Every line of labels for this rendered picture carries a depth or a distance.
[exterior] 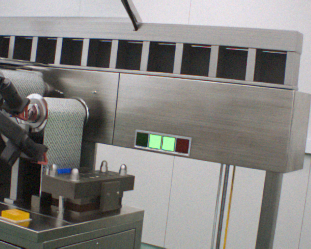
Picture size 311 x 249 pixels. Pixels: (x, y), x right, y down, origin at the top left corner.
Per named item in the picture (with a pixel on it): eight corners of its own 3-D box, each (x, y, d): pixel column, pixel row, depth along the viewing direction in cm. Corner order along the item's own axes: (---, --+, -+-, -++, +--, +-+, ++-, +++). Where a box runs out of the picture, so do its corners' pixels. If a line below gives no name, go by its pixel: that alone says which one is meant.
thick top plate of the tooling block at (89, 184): (40, 191, 212) (41, 175, 212) (101, 183, 247) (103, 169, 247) (73, 199, 204) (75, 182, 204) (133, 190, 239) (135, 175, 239)
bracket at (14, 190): (3, 201, 218) (9, 122, 216) (14, 199, 223) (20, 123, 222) (12, 204, 215) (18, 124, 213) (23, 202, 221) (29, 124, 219)
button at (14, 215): (1, 217, 191) (1, 210, 191) (14, 215, 197) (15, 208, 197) (15, 222, 188) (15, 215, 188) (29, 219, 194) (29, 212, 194)
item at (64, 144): (40, 176, 218) (44, 127, 217) (78, 172, 238) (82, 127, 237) (41, 176, 218) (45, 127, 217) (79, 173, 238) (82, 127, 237)
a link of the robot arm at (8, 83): (0, 90, 198) (12, 79, 200) (-10, 82, 202) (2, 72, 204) (8, 102, 203) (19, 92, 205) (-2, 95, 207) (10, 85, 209)
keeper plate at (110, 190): (99, 210, 219) (101, 182, 218) (113, 207, 228) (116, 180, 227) (104, 211, 218) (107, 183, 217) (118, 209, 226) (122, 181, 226)
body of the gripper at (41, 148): (41, 163, 209) (30, 153, 204) (22, 158, 214) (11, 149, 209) (48, 147, 212) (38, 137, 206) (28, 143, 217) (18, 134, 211)
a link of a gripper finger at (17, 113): (27, 127, 214) (16, 111, 207) (13, 124, 217) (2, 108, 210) (36, 114, 217) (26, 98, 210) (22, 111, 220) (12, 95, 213)
